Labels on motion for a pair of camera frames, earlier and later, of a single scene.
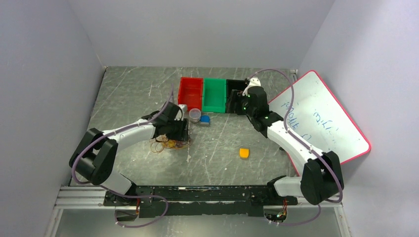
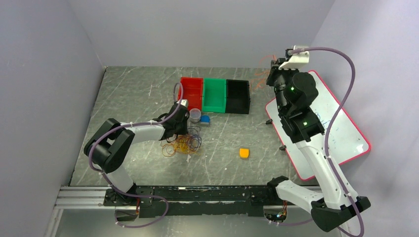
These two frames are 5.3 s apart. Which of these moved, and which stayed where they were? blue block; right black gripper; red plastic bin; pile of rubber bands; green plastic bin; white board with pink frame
Moved: pile of rubber bands; right black gripper
Stayed: blue block; white board with pink frame; red plastic bin; green plastic bin
